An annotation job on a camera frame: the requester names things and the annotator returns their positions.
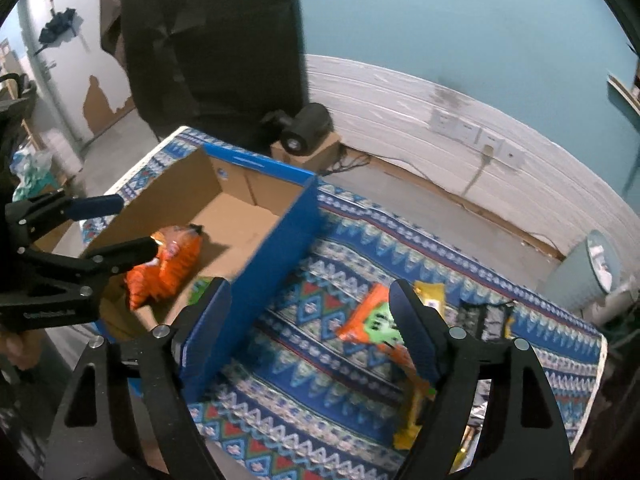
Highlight small brown carton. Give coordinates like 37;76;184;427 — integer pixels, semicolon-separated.
270;130;343;171

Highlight person's left hand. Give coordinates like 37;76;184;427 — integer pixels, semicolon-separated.
0;332;33;371

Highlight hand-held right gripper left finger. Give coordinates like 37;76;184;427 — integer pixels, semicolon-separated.
42;277;233;480

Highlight black curtain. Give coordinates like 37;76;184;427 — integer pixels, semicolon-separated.
100;0;308;153

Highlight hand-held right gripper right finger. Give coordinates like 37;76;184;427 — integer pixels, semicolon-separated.
389;280;573;480

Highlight wooden shelf edge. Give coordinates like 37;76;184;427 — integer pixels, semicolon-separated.
607;72;640;111

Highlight orange and green snack packet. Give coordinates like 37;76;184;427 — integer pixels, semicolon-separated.
336;282;437;401

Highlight small yellow snack packet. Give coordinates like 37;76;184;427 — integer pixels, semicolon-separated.
392;387;436;451

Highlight black floor cables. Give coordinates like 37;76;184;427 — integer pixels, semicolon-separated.
320;145;373;176

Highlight clear plastic bag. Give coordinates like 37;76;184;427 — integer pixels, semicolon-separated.
10;147;56;201

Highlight blue cardboard box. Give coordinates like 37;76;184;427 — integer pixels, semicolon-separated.
80;142;321;403

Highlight blue patterned tablecloth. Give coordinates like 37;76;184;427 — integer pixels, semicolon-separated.
80;126;608;480

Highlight long yellow snack packet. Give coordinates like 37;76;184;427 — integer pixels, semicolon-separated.
412;281;446;318

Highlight white container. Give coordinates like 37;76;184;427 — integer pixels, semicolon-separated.
40;130;83;176

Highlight pale blue waste bin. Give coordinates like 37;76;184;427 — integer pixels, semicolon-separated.
542;230;623;316

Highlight white door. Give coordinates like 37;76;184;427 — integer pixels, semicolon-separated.
17;0;136;146

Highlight black cylindrical device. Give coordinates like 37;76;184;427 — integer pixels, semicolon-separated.
260;102;335;153

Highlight grey plug cable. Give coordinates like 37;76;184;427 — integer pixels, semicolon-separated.
462;144;496;196

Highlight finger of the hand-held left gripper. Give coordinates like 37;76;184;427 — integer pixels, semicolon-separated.
0;236;159;334
4;189;125;247

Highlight black snack packet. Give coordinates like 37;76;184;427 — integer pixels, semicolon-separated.
457;299;516;341

